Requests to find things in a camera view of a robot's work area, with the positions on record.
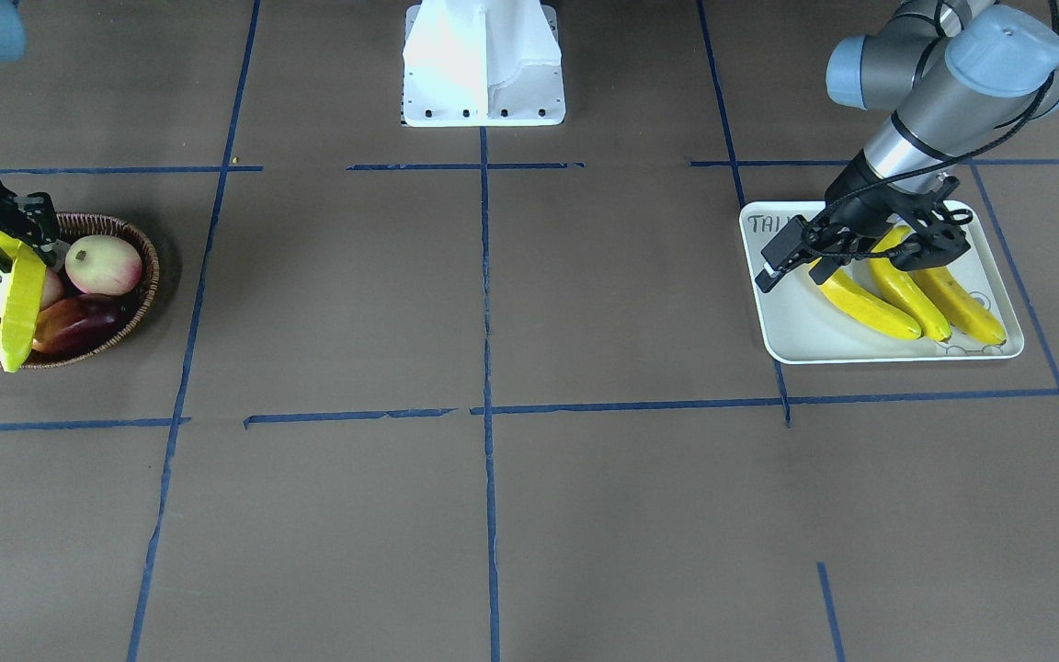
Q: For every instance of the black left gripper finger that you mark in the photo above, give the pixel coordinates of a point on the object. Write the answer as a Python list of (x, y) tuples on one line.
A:
[(935, 238), (797, 243)]

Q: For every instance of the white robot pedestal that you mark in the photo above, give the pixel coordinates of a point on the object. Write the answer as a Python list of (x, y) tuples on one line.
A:
[(482, 64)]

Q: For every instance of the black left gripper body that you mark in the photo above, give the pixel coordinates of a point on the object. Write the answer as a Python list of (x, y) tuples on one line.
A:
[(853, 208)]

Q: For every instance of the yellow banana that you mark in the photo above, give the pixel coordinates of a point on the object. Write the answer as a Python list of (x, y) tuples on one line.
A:
[(964, 312), (17, 326), (859, 304), (901, 291)]

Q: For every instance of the white bear tray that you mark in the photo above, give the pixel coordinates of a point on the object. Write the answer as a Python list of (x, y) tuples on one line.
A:
[(800, 326)]

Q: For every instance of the brown wicker basket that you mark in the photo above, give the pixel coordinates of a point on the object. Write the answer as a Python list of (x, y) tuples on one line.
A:
[(134, 306)]

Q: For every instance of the red yellow apple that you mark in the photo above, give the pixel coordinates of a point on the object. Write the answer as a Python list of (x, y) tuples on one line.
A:
[(99, 264)]

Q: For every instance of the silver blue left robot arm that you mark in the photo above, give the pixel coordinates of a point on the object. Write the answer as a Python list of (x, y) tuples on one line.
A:
[(957, 79)]

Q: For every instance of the dark purple fruit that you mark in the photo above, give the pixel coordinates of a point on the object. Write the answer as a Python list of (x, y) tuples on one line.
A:
[(78, 324)]

